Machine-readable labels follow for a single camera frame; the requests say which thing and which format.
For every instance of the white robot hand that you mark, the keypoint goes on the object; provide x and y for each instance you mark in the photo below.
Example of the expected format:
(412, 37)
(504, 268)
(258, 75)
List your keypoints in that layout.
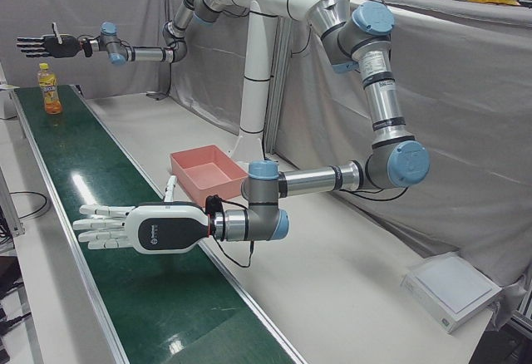
(166, 229)

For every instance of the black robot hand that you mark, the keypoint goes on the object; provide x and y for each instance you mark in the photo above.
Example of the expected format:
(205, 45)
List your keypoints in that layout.
(62, 47)

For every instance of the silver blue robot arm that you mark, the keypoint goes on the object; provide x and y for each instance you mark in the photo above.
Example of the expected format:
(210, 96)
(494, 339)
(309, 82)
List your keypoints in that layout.
(382, 102)
(145, 53)

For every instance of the pink plastic basket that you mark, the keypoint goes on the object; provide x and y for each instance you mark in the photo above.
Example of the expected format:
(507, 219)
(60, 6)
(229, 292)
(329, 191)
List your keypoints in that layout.
(199, 173)

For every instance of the grey fabric curtain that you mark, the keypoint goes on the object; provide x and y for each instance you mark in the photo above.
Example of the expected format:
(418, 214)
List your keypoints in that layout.
(83, 6)
(457, 131)

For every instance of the green conveyor belt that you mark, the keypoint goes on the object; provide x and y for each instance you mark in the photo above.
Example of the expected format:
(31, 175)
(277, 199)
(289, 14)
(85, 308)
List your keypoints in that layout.
(124, 256)

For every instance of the orange juice bottle yellow cap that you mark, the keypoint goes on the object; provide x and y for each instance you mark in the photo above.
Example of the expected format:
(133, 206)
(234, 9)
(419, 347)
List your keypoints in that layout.
(50, 98)

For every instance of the white conveyor control box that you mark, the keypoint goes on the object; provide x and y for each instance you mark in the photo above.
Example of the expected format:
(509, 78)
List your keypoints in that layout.
(6, 106)

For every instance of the white robot torso column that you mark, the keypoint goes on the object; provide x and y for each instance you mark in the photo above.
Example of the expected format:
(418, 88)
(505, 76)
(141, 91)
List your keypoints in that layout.
(253, 69)

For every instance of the flat white box device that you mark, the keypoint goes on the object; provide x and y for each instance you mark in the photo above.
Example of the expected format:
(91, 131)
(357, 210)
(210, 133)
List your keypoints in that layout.
(453, 289)

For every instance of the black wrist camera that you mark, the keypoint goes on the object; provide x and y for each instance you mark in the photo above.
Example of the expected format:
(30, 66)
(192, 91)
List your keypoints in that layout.
(213, 204)

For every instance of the aluminium support post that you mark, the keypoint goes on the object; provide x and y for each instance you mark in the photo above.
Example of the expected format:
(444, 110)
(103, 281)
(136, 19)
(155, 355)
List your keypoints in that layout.
(278, 90)

